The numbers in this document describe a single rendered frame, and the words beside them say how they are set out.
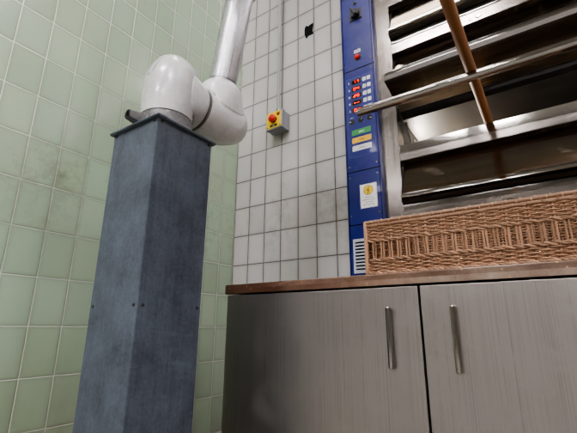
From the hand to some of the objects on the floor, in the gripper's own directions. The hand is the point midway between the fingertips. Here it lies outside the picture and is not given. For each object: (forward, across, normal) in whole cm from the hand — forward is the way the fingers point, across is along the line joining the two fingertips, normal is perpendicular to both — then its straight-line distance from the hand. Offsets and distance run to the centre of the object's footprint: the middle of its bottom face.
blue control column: (+132, -172, -27) cm, 218 cm away
